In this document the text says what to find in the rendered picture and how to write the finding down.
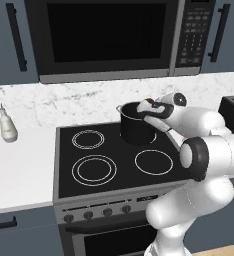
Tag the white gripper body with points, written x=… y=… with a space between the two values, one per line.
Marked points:
x=144 y=106

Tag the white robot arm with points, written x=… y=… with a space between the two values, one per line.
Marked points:
x=202 y=196

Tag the black cooking pot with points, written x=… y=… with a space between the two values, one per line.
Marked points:
x=135 y=130

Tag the black and grey stove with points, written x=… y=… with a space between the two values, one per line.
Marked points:
x=122 y=166

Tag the black and silver microwave oven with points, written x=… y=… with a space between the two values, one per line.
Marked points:
x=105 y=36

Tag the black stove knob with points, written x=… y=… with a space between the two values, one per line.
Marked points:
x=68 y=218
x=107 y=212
x=88 y=215
x=126 y=209

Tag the white bottle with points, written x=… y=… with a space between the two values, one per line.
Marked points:
x=8 y=128

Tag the grey oven door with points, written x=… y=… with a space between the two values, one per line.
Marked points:
x=115 y=241

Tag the blue-grey base cupboard front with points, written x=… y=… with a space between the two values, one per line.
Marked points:
x=219 y=223

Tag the blue-grey drawer front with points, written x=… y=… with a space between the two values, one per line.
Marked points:
x=22 y=240

